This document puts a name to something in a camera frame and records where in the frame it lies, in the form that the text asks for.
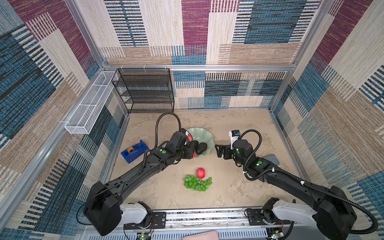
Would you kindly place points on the dark fake avocado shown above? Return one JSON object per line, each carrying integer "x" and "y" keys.
{"x": 194, "y": 144}
{"x": 201, "y": 148}

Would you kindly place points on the grey sponge block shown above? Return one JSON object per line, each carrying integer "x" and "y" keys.
{"x": 272, "y": 158}

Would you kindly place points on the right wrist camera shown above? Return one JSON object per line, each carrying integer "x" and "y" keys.
{"x": 234, "y": 135}

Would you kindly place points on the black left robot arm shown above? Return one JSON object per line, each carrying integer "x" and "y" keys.
{"x": 105, "y": 208}

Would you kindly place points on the blue tape dispenser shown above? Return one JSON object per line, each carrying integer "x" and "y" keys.
{"x": 135, "y": 151}

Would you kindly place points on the green scalloped fruit bowl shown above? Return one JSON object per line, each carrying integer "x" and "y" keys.
{"x": 203, "y": 136}

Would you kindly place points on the green fake grape bunch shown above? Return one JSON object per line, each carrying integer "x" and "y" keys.
{"x": 197, "y": 184}

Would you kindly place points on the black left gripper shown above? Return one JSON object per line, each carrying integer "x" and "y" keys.
{"x": 189, "y": 151}

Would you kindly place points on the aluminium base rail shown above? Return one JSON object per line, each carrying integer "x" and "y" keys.
{"x": 229, "y": 224}

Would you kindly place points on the black mesh shelf rack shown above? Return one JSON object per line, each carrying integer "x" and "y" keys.
{"x": 145, "y": 90}

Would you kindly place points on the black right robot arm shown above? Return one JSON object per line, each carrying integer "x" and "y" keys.
{"x": 326, "y": 209}

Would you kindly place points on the white mesh wall basket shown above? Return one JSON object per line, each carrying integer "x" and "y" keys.
{"x": 87, "y": 112}

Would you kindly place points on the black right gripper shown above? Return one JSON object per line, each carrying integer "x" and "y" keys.
{"x": 219, "y": 152}

